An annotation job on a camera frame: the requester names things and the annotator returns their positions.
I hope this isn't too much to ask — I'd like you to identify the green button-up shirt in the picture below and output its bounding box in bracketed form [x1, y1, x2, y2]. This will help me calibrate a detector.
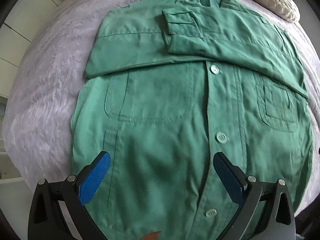
[71, 0, 313, 239]

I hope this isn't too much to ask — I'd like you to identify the lavender textured bedspread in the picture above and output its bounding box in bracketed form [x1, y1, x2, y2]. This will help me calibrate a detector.
[1, 0, 320, 218]

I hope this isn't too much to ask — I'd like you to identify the white wardrobe with drawers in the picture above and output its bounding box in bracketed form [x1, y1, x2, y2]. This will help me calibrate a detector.
[1, 0, 75, 206]

